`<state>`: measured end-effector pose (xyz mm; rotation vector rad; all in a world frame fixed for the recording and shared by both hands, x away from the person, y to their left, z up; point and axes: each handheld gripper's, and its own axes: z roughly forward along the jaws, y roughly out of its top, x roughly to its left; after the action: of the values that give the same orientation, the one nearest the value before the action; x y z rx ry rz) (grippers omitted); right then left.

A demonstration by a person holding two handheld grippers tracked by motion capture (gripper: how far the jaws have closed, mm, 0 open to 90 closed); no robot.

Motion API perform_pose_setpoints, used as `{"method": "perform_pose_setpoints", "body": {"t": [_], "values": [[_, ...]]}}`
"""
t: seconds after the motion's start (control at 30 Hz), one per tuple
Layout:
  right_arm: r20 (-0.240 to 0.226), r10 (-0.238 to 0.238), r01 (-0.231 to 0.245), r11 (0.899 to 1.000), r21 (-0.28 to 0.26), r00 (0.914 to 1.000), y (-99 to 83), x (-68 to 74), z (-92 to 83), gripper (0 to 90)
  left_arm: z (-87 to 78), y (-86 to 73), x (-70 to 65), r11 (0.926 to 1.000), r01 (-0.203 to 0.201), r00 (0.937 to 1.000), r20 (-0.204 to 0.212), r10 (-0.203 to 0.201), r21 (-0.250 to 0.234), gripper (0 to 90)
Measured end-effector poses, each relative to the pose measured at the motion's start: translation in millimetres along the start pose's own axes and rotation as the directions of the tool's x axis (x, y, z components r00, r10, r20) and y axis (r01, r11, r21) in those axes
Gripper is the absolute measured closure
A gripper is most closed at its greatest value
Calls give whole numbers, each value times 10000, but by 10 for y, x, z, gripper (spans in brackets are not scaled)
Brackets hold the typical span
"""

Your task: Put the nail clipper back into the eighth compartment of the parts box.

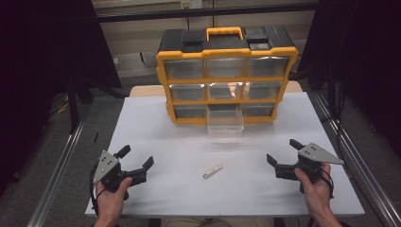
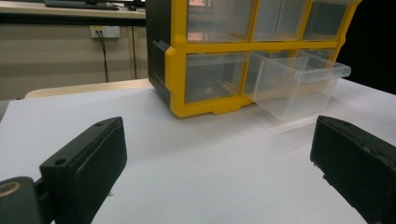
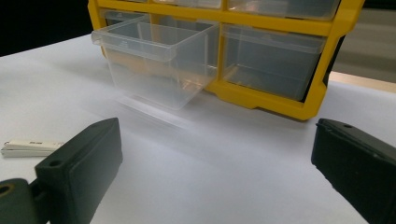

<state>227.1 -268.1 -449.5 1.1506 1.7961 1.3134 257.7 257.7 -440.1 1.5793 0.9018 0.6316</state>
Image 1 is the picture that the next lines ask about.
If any black horizontal bar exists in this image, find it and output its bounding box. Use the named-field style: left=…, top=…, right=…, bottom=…
left=95, top=2, right=319, bottom=24

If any small white tube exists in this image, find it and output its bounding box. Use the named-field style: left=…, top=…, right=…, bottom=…
left=202, top=164, right=224, bottom=180

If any aluminium floor rail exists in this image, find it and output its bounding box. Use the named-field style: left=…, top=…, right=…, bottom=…
left=309, top=92, right=401, bottom=227
left=26, top=121, right=85, bottom=227

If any black metal stand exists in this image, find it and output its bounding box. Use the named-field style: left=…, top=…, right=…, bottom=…
left=66, top=74, right=96, bottom=135

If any yellow and black drawer organizer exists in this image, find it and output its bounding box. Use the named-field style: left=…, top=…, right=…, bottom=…
left=155, top=26, right=300, bottom=126

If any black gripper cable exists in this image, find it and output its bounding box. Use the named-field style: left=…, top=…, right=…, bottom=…
left=321, top=169, right=336, bottom=201
left=89, top=162, right=100, bottom=217

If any clear plastic drawer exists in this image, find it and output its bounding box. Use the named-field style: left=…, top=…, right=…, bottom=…
left=206, top=103, right=245, bottom=142

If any person's left hand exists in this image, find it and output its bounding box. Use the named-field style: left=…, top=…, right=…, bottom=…
left=94, top=177, right=133, bottom=226

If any black curtain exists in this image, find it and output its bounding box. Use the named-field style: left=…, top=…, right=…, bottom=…
left=296, top=0, right=401, bottom=157
left=0, top=0, right=122, bottom=197

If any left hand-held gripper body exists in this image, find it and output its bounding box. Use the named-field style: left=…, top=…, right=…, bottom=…
left=93, top=150, right=148, bottom=194

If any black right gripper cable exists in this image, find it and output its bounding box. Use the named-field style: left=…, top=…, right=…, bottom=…
left=321, top=169, right=336, bottom=201

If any person's right hand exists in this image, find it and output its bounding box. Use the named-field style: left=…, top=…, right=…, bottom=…
left=294, top=162, right=333, bottom=221

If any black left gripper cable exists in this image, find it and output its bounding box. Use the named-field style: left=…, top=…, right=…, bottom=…
left=89, top=162, right=100, bottom=217

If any yellow floor cable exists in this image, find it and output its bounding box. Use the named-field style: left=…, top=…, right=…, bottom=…
left=56, top=96, right=70, bottom=115

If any white wall outlet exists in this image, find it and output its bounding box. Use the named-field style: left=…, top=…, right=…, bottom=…
left=180, top=0, right=203, bottom=9

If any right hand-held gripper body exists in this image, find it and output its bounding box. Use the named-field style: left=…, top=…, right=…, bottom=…
left=273, top=142, right=345, bottom=194

